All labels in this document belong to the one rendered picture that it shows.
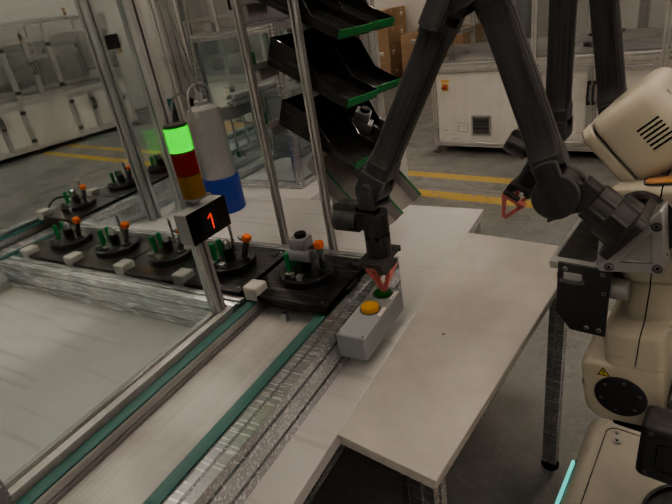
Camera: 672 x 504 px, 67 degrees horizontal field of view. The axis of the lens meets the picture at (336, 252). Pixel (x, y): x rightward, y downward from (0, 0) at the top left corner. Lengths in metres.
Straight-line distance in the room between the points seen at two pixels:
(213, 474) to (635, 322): 0.89
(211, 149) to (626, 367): 1.60
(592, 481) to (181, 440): 1.17
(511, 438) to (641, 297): 1.10
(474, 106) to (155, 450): 4.77
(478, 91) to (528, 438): 3.79
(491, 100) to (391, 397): 4.44
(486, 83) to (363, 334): 4.38
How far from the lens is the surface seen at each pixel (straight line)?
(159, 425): 1.08
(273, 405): 0.95
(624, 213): 0.94
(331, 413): 1.06
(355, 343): 1.08
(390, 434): 1.00
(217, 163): 2.12
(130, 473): 1.02
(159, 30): 2.44
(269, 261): 1.43
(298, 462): 0.99
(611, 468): 1.77
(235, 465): 0.91
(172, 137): 1.08
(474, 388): 1.09
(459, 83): 5.39
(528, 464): 2.10
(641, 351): 1.23
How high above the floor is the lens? 1.59
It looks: 26 degrees down
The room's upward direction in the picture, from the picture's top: 9 degrees counter-clockwise
